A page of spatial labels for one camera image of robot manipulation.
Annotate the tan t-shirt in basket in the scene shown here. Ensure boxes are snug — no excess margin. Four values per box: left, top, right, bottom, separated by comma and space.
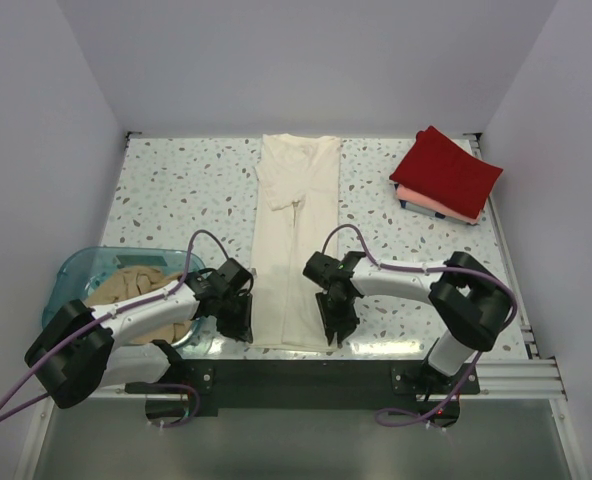
83, 265, 191, 345

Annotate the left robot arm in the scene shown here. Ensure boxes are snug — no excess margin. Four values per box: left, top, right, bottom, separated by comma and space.
25, 258, 255, 409

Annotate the aluminium frame rail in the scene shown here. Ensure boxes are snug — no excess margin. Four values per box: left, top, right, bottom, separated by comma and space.
476, 359, 567, 400

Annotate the teal plastic basket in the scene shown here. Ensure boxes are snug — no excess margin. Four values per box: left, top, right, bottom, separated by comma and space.
41, 247, 203, 349

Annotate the folded red t-shirt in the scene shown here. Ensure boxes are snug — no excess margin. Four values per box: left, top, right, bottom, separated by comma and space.
389, 126, 503, 217

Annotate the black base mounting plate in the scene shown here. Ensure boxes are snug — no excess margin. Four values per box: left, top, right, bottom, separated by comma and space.
125, 359, 480, 419

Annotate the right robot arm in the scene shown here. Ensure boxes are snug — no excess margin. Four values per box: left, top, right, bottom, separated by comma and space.
303, 251, 516, 393

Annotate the cream white t-shirt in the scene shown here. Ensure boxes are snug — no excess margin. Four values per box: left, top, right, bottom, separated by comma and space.
250, 134, 341, 352

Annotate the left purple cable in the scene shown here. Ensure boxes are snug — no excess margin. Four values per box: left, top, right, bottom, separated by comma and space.
0, 229, 232, 431

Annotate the folded pink t-shirt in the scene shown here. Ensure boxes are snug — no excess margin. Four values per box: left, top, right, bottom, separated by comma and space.
394, 184, 482, 225

